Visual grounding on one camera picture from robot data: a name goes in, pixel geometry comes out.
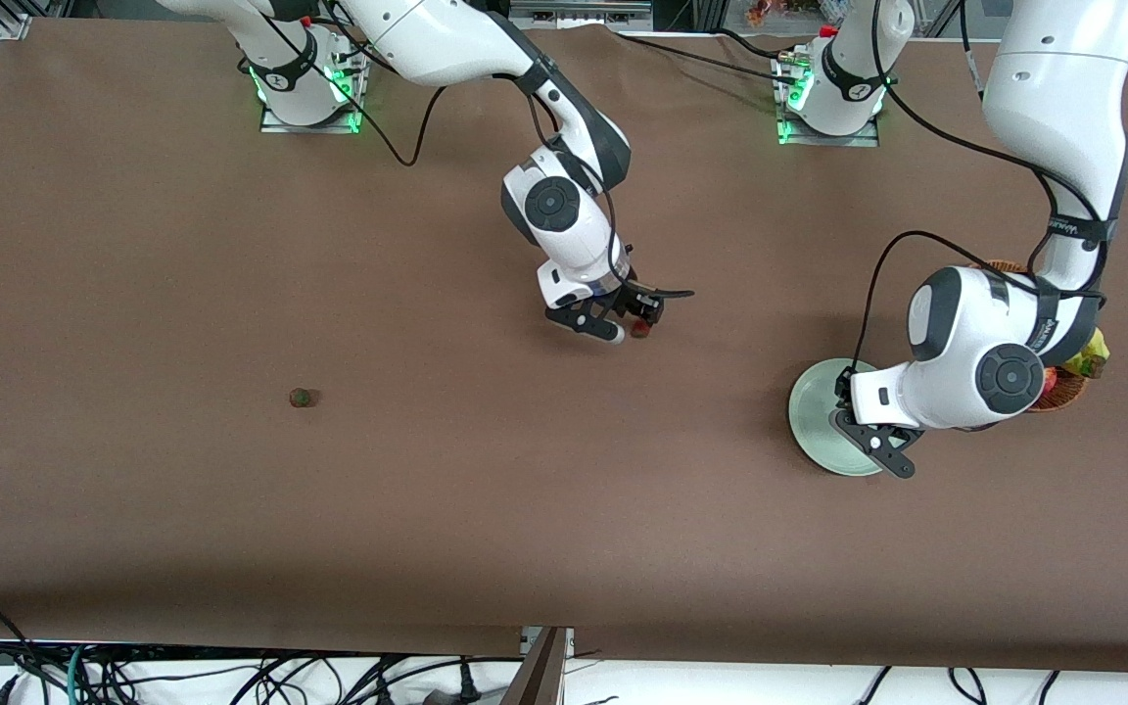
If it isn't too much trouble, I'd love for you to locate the grey background device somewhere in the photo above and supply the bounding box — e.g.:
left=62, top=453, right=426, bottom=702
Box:
left=510, top=0, right=653, bottom=30

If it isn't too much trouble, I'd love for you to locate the brown wooden post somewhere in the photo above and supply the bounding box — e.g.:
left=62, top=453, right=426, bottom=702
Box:
left=500, top=627, right=570, bottom=705

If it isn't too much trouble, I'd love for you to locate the orange patterned background object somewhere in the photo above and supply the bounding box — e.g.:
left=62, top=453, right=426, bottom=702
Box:
left=748, top=0, right=820, bottom=25

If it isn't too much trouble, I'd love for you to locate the brown table cloth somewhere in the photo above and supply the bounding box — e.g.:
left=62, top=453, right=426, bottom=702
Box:
left=0, top=18, right=1128, bottom=677

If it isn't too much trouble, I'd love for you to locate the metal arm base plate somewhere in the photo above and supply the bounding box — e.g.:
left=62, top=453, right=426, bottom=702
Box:
left=260, top=106, right=361, bottom=134
left=777, top=117, right=880, bottom=148

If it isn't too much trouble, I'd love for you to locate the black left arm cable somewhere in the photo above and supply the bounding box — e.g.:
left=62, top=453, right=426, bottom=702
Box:
left=853, top=0, right=1108, bottom=368

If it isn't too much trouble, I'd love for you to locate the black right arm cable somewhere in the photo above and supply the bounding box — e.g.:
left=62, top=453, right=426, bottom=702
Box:
left=251, top=0, right=695, bottom=300

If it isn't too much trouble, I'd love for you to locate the black cable on cloth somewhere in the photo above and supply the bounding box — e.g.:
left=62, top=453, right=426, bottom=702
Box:
left=611, top=32, right=805, bottom=87

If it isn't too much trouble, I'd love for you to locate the brown woven wicker basket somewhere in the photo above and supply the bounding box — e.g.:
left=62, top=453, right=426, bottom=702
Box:
left=980, top=258, right=1090, bottom=413

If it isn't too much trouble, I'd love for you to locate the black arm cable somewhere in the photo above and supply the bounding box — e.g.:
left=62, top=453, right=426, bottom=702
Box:
left=853, top=0, right=1108, bottom=368
left=251, top=0, right=695, bottom=300

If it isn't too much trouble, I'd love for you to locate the pale green round plate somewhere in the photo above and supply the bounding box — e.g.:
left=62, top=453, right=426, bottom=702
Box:
left=787, top=358, right=883, bottom=478

